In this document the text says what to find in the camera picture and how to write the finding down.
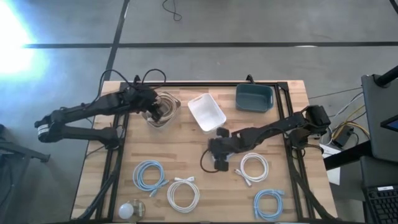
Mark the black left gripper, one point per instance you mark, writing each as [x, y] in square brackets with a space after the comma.
[143, 96]

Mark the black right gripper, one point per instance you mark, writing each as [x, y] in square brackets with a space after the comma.
[224, 146]

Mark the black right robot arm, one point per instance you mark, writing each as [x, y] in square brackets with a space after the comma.
[280, 126]

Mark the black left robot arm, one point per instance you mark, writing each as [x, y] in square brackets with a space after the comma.
[93, 105]

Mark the grey plastic bin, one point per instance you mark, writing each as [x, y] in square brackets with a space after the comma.
[148, 122]

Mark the white plastic bin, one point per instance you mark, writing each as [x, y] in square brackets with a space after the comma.
[205, 113]

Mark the teal plastic bin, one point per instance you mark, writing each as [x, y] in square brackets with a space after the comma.
[253, 98]

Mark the white light bulb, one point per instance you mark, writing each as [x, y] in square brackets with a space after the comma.
[125, 211]

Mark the white paper sheet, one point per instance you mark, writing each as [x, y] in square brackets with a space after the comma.
[333, 175]

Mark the black power adapter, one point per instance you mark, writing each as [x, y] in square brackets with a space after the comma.
[343, 137]

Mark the black metal stand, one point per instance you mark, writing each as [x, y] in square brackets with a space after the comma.
[18, 152]

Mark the dark grey equipment cabinet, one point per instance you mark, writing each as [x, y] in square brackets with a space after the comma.
[376, 124]

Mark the black laptop keyboard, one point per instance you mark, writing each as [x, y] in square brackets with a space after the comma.
[381, 205]

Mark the small blue-lit screen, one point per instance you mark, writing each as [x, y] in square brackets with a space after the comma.
[391, 124]

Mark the black pole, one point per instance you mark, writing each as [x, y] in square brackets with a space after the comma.
[387, 77]

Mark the black metal rig frame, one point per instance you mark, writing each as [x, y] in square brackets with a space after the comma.
[186, 84]

